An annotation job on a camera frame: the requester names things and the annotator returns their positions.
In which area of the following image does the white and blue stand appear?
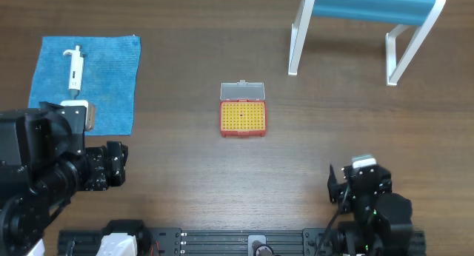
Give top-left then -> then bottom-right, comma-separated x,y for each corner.
287,0 -> 447,87

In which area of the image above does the blue cloth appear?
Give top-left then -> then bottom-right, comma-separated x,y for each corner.
27,35 -> 142,137

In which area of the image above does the red and yellow tip box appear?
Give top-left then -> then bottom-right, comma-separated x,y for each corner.
219,80 -> 267,138

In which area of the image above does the black cable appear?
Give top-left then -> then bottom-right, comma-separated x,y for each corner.
313,184 -> 351,256

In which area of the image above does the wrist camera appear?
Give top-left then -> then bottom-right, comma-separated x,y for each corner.
60,99 -> 96,132
350,155 -> 378,169

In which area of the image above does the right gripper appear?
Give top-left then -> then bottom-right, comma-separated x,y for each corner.
327,164 -> 393,204

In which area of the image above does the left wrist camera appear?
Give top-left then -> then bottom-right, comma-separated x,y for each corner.
60,99 -> 96,132

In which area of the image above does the mounting rail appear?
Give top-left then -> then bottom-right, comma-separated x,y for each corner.
57,228 -> 427,256

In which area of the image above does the white pipette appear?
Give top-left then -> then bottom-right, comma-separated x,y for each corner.
61,44 -> 87,101

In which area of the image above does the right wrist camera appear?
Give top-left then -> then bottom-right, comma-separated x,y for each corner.
350,155 -> 378,169

